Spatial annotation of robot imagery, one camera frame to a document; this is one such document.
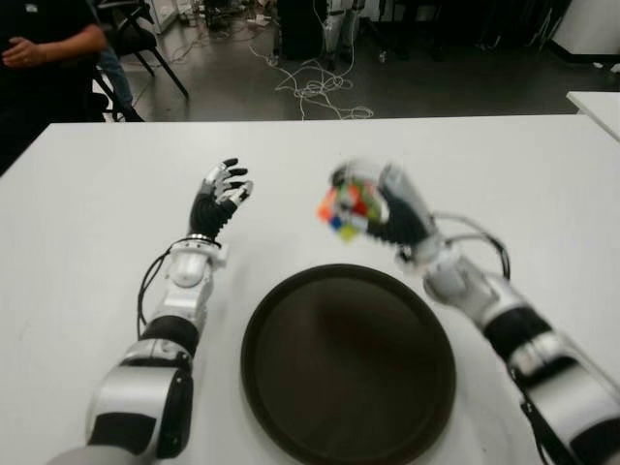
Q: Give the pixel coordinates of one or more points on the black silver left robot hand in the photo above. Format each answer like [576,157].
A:
[210,210]

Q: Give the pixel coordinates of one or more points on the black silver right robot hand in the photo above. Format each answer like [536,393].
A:
[402,208]

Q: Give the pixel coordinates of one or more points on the multicoloured Rubik's cube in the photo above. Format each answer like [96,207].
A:
[349,210]

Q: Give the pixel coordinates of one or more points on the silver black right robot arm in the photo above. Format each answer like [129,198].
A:
[523,349]

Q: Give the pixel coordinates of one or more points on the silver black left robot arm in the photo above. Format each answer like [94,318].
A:
[181,276]

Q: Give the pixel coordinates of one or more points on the dark brown round plate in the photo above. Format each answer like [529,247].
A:
[349,368]

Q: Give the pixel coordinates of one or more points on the small white power adapter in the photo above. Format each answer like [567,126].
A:
[382,55]

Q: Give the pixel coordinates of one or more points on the white power strip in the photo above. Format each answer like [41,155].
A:
[271,60]

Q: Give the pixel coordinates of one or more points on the black chair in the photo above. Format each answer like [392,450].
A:
[138,41]

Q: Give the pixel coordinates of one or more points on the white framed glass case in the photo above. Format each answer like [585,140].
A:
[162,12]

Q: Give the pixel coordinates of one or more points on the white side table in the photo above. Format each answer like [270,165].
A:
[600,104]

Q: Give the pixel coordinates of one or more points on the seated person in black shirt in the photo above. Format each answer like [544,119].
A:
[48,53]

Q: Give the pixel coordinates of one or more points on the crumpled white paper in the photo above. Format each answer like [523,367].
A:
[597,64]

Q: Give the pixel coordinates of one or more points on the white cabinet with black base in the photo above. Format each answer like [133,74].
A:
[591,24]

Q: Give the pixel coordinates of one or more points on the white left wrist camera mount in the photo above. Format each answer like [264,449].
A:
[222,255]

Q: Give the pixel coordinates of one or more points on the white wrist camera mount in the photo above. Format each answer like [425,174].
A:
[222,255]
[404,259]

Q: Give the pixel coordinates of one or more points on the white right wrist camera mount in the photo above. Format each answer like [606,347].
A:
[404,259]

